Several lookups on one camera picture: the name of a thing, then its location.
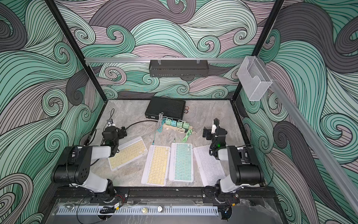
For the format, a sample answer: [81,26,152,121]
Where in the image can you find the aluminium wall rail right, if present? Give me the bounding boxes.
[258,58,358,214]

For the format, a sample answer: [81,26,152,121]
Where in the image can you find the black flat box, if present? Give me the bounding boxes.
[145,97,186,120]

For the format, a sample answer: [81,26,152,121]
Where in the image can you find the green keyboard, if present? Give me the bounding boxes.
[169,143,194,183]

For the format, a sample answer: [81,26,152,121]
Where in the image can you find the aluminium wall rail back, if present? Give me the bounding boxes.
[84,57,244,64]

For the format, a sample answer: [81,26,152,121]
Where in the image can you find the white slotted cable duct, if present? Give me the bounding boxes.
[56,205,219,216]

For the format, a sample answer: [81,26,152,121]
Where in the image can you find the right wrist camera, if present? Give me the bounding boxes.
[211,118,220,134]

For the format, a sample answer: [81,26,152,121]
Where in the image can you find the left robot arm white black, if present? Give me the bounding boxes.
[51,126,127,197]

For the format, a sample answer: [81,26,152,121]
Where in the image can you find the wooden power strip green plugs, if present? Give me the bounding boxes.
[163,118,193,133]

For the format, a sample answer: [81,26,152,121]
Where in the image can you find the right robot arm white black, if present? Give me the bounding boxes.
[203,127,264,194]

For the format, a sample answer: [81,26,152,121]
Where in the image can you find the yellow keyboard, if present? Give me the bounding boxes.
[141,145,171,187]
[108,136,148,171]

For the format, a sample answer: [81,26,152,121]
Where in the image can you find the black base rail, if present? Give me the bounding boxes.
[54,187,277,204]

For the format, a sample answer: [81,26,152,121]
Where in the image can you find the teal bundled cable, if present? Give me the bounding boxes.
[152,123,164,146]

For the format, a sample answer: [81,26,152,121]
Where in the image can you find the aluminium wall rail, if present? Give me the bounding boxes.
[84,57,244,64]
[258,58,358,214]

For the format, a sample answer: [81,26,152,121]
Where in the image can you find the black wall tray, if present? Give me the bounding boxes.
[149,60,209,77]

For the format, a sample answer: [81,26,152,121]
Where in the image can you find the white keyboard far right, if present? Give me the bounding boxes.
[194,145,226,186]

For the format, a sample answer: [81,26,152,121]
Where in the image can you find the clear acrylic wall holder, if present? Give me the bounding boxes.
[237,56,272,101]

